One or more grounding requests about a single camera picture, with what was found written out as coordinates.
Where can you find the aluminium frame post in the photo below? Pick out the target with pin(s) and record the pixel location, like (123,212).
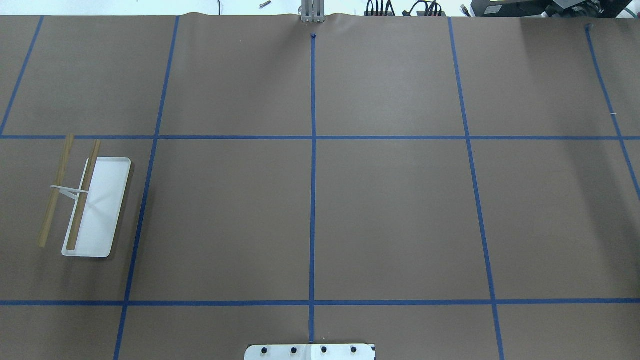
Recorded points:
(312,11)

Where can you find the white rack cross support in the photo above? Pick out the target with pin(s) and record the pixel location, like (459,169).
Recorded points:
(70,192)

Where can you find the white rack base tray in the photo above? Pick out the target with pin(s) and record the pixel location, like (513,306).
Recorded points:
(100,218)

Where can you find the wooden rack bar outer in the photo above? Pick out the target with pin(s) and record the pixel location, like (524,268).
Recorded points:
(51,206)

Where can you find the wooden rack bar inner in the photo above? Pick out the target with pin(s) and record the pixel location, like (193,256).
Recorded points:
(83,196)

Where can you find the wooden rack bar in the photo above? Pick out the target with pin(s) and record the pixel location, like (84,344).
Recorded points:
(83,196)
(51,206)

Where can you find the white pedestal base plate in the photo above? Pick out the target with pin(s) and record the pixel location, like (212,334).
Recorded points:
(331,351)

